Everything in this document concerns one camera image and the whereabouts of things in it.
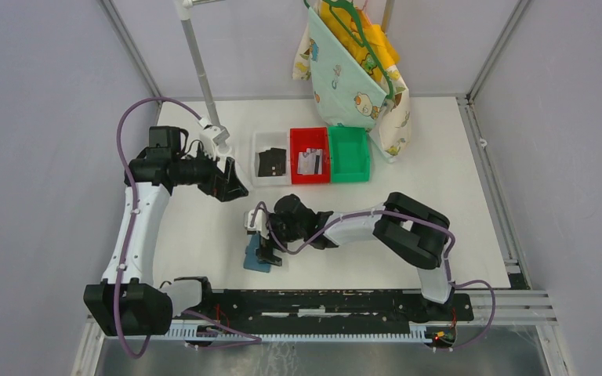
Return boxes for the credit cards in red bin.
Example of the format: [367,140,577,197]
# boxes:
[297,148,324,175]

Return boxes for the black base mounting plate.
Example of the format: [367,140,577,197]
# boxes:
[195,290,474,334]

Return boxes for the green plastic bin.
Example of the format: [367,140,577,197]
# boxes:
[328,126,371,183]

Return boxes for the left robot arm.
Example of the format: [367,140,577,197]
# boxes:
[83,125,248,337]

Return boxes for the white clothes rack stand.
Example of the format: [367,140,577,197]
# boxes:
[174,1,252,191]

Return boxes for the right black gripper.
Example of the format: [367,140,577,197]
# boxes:
[256,211,306,266]

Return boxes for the white slotted cable duct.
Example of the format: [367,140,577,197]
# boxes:
[153,322,448,345]

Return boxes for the blue card holder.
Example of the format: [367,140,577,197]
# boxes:
[243,245,272,273]

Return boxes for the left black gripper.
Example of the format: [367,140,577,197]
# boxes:
[174,143,248,202]

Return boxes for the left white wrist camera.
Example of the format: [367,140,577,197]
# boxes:
[198,117,230,144]

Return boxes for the white plastic bin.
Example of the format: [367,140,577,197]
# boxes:
[250,131,292,186]

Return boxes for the yellow garment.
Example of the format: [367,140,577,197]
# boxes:
[318,2,401,83]

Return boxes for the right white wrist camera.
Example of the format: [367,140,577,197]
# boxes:
[244,208,270,239]

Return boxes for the red plastic bin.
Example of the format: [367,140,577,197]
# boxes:
[289,127,331,185]

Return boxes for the green clothes hanger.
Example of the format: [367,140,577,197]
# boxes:
[312,1,400,99]

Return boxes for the black cards in white bin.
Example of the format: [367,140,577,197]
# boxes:
[257,147,287,177]

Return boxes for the mint cartoon print cloth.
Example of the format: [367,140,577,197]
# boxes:
[292,5,412,163]

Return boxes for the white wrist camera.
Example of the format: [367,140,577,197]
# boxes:
[244,208,270,239]
[198,117,230,144]

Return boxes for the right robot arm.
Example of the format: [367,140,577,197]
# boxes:
[244,192,455,320]

